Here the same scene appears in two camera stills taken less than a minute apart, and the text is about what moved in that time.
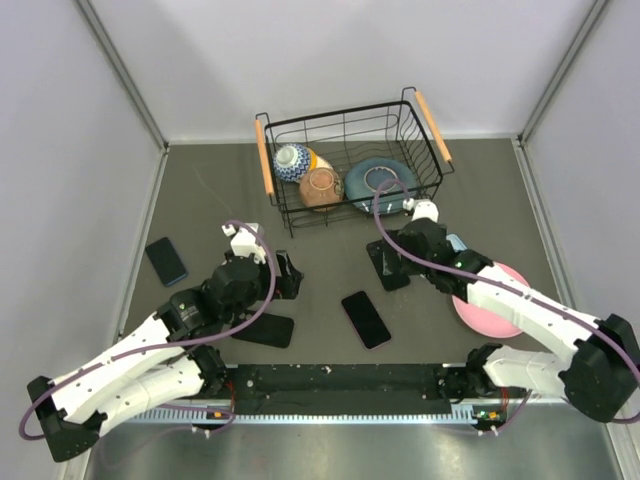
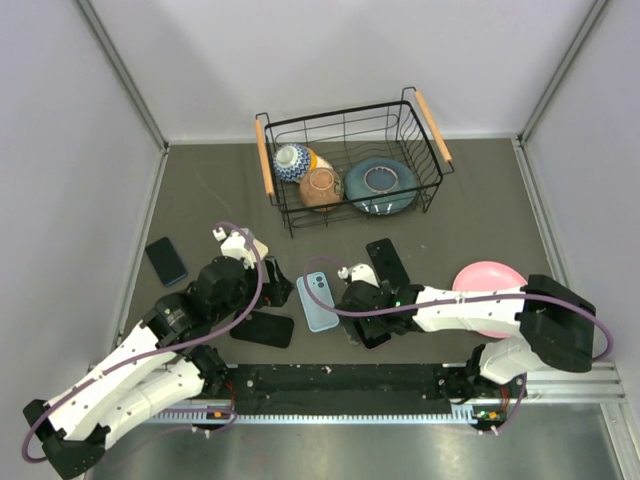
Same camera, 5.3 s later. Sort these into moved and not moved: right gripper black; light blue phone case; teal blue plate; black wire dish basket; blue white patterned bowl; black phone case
Moved: light blue phone case; right gripper black
Not moved: blue white patterned bowl; teal blue plate; black phone case; black wire dish basket
